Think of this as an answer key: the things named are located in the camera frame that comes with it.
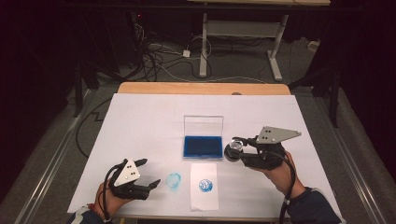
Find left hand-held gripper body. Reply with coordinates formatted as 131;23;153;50
108;158;150;201

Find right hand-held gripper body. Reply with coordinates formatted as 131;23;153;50
240;125;303;171

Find blue ink pad clear case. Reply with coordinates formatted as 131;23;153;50
182;115;225;161

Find white paper sheet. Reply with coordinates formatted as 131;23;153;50
189;162;220;212

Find person's right hand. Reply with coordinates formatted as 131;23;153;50
254;150;306;201

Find person's left hand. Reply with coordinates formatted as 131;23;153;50
92;182;135;219

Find wooden table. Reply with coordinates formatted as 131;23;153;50
115;81;292;223

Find black stand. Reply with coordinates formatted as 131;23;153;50
289;66;341;129
72;60;125;119

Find left hand-held gripper black cable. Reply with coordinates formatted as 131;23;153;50
102;161;127;222

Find hand-held gripper black cable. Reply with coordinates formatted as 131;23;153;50
274;150;297;224
102;161;127;222

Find right hand-held gripper black cable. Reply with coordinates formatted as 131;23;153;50
274;150;297;224

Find black floor cable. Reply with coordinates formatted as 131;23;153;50
75;97;112;159

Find metal floor rail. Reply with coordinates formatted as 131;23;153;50
17;89;98;224
312;94;389;224

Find tangle of floor cables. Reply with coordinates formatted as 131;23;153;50
132;22;216;82

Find white metal frame desk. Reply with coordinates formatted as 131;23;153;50
186;0;332;82

